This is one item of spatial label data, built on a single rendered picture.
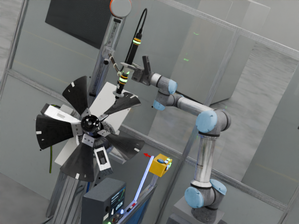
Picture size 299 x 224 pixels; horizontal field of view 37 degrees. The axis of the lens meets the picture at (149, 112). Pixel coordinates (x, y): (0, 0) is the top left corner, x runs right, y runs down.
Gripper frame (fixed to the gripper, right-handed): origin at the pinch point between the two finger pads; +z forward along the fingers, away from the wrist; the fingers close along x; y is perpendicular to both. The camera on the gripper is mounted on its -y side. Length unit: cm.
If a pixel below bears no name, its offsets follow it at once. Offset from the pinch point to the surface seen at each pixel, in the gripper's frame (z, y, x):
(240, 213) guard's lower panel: -102, 88, 70
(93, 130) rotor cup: 1.7, 46.7, -7.2
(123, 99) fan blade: -1.0, 28.4, 19.1
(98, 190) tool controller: -35, 43, -74
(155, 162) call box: -37, 60, 21
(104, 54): 32, 12, 45
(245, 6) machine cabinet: 29, -38, 591
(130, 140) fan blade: -19, 46, 4
